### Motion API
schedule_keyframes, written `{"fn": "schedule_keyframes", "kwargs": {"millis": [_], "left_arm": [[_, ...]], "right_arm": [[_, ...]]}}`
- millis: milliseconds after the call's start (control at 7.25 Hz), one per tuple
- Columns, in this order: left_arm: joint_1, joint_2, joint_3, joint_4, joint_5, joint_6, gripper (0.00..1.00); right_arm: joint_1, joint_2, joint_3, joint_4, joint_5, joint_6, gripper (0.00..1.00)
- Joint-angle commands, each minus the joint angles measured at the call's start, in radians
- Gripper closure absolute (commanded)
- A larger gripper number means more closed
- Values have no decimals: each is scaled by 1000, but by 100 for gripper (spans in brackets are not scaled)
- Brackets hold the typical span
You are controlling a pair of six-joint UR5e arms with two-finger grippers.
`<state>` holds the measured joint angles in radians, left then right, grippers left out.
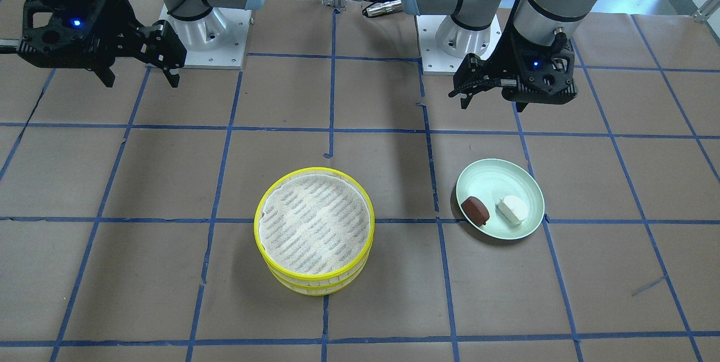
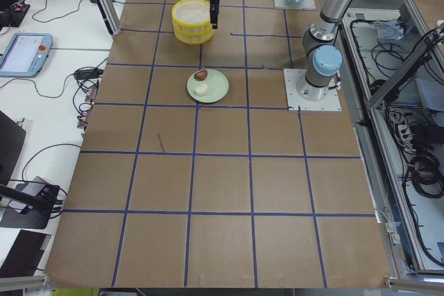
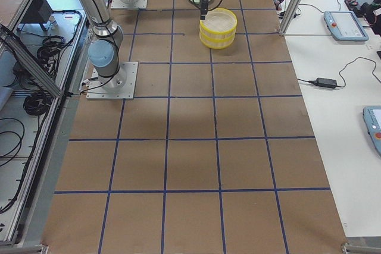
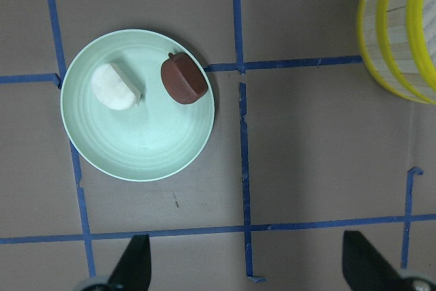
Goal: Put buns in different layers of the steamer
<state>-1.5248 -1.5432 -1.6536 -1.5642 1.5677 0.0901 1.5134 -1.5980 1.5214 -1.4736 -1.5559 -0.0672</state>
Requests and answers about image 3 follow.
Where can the yellow steamer layer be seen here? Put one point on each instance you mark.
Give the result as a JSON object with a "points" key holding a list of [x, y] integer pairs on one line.
{"points": [[214, 43], [210, 32]]}

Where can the white steamer cloth liner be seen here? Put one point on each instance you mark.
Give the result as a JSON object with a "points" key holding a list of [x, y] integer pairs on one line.
{"points": [[219, 21]]}

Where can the blue teach pendant upper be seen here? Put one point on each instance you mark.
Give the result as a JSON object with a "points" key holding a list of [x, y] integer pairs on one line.
{"points": [[344, 26]]}

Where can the blue teach pendant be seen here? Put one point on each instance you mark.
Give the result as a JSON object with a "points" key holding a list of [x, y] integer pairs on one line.
{"points": [[344, 26], [371, 116]]}

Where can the blue teach pendant lower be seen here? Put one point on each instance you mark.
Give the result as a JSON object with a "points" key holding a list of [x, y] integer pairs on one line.
{"points": [[371, 116]]}

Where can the black power adapter with cable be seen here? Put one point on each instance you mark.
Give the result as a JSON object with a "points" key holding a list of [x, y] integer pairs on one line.
{"points": [[332, 83]]}

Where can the black box under frame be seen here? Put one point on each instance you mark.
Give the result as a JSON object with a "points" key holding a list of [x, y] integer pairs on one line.
{"points": [[38, 12]]}

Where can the aluminium diagonal frame bar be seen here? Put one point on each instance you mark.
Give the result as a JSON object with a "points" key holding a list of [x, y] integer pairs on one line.
{"points": [[26, 59]]}

